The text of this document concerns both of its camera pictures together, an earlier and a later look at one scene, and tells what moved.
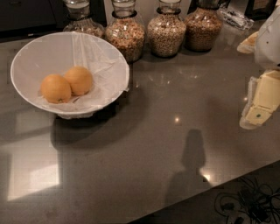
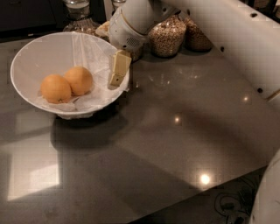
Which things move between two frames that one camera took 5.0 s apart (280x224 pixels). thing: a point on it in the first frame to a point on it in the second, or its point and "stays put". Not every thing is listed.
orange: [80, 80] stays put
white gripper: [269, 46] to [124, 34]
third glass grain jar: [166, 29] stays put
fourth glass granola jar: [203, 27] stays put
